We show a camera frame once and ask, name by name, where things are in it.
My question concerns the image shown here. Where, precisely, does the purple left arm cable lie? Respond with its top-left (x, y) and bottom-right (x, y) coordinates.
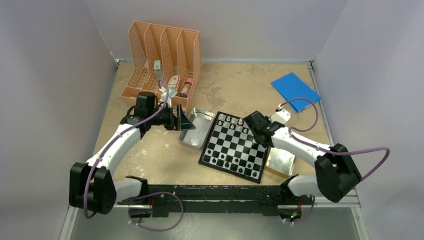
top-left (82, 78), bottom-right (185, 233)

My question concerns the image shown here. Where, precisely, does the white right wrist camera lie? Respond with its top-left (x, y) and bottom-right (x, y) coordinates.
top-left (268, 103), bottom-right (291, 125)

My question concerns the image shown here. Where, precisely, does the black white chess board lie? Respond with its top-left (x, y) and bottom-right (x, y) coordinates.
top-left (198, 111), bottom-right (269, 184)

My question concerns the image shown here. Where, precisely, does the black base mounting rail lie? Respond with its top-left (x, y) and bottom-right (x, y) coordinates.
top-left (118, 184), bottom-right (312, 218)

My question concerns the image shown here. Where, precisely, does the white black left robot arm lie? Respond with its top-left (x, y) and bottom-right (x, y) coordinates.
top-left (69, 91), bottom-right (196, 215)

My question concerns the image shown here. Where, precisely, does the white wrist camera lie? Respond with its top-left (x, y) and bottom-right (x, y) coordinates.
top-left (159, 86), bottom-right (178, 108)
top-left (268, 103), bottom-right (291, 125)

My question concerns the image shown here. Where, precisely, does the green white small box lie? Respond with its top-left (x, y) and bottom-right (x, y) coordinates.
top-left (153, 60), bottom-right (163, 81)

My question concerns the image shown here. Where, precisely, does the orange plastic file organizer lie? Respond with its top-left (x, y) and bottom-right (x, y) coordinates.
top-left (121, 21), bottom-right (202, 115)

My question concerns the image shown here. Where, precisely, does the pink metal tin box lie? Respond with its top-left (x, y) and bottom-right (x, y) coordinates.
top-left (178, 107), bottom-right (216, 152)

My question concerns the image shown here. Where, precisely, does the aluminium frame rail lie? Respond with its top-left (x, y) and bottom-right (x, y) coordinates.
top-left (278, 188), bottom-right (369, 240)

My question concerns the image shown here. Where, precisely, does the blue notebook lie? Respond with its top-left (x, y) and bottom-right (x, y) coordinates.
top-left (271, 72), bottom-right (321, 104)

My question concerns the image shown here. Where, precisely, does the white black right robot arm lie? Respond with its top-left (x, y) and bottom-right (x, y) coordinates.
top-left (244, 111), bottom-right (362, 204)

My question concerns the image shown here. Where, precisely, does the pink capped small bottle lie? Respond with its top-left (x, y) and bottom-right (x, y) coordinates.
top-left (179, 78), bottom-right (194, 98)

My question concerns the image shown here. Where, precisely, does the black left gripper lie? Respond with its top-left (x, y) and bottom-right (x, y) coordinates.
top-left (148, 103), bottom-right (194, 131)

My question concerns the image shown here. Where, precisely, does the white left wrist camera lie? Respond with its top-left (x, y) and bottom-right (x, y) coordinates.
top-left (159, 86), bottom-right (178, 108)

